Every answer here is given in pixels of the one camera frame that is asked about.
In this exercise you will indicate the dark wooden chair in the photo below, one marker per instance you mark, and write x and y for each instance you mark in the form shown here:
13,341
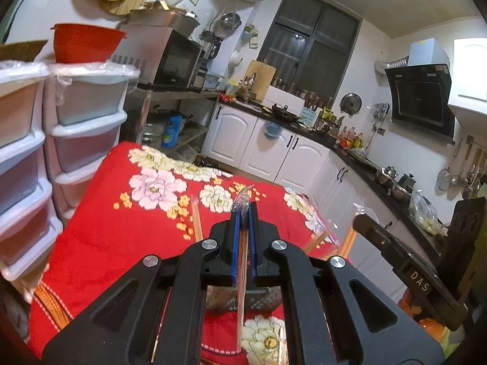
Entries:
468,228

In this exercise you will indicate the blue plastic bag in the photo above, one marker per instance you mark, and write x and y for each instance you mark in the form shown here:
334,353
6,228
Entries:
272,131

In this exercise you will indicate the pale blue container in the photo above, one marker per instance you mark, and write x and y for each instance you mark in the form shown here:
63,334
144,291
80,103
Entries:
213,83

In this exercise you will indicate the stainless steel tray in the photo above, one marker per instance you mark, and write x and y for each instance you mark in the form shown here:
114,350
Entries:
167,19

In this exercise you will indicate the blue packet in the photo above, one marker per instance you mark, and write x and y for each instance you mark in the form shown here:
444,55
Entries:
171,133

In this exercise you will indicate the blue and white knife block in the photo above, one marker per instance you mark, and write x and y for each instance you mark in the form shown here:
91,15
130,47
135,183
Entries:
310,116

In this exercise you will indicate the white wall cabinet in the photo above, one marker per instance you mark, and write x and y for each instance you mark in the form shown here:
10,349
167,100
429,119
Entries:
471,72

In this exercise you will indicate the dark window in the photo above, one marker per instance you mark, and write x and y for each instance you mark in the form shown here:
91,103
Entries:
308,53

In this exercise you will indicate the chopstick pair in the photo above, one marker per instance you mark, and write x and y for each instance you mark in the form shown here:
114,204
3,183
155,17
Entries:
241,311
347,243

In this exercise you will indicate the hanging steel pot lid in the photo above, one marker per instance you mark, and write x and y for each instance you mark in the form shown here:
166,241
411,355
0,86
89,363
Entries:
350,104

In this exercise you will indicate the red floral blanket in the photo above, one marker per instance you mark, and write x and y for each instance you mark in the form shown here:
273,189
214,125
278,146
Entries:
114,243

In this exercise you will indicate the white hanging jug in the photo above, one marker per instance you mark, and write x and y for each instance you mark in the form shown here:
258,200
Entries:
236,60

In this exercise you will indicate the blue-drawer plastic storage tower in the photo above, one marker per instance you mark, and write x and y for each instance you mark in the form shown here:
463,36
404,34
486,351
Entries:
91,99

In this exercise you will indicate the hanging steel colander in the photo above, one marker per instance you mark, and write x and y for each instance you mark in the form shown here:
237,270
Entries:
230,21

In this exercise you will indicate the small hanging kitchen tools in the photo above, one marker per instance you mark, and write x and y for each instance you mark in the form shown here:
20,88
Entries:
380,111

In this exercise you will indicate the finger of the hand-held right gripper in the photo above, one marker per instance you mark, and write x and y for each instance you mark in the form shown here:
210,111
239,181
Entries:
371,230

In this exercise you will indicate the clear plastic food bag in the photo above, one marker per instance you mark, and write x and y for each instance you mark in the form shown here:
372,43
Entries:
424,213

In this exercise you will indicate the black range hood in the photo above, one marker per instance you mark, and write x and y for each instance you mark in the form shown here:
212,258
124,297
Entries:
418,99

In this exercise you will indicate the metal shelf rack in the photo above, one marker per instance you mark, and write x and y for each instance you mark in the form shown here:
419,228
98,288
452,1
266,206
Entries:
190,131

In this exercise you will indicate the blender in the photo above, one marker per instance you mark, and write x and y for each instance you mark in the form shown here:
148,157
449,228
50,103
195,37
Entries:
213,47

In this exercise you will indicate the wooden cutting board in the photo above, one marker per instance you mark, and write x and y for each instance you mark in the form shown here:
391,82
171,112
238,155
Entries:
262,78

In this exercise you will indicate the white kitchen base cabinets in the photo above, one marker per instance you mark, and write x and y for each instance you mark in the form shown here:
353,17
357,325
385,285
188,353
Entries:
243,140

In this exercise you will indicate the group of sauce bottles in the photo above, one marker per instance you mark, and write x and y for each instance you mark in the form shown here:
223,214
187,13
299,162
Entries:
348,138

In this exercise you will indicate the row of spice jars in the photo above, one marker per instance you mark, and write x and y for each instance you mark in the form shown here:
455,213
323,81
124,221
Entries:
283,83

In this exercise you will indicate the woven wicker basket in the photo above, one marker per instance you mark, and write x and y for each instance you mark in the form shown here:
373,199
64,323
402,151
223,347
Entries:
23,51

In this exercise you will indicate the black wok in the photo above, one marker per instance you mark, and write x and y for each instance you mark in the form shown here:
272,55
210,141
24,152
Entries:
284,114

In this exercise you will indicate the cream-drawer plastic storage tower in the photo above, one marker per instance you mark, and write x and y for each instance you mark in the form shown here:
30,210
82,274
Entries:
19,114

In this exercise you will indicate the wall socket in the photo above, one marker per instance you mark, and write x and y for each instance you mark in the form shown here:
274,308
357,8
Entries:
380,131

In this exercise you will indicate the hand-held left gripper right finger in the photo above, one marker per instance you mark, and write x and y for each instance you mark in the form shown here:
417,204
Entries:
254,247

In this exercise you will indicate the microwave oven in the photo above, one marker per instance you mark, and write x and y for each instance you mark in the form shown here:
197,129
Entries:
175,64

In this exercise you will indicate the steel steamer pot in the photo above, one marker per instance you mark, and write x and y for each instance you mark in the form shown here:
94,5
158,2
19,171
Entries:
154,133

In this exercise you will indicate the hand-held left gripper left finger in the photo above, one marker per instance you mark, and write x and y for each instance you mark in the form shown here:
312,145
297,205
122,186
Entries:
236,251

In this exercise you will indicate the steel bowl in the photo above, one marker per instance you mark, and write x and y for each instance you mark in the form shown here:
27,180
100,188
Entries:
401,194

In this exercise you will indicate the red plastic basin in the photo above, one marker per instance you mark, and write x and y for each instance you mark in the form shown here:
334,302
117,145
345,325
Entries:
87,45

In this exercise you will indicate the orange plastic object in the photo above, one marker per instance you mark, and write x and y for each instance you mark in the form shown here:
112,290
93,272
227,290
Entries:
433,330

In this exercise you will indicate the hanging ladles and spatulas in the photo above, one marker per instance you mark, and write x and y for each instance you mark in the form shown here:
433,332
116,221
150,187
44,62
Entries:
468,163

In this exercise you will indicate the olive perforated utensil holder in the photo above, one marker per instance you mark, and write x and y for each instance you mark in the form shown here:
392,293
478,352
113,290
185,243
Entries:
262,300

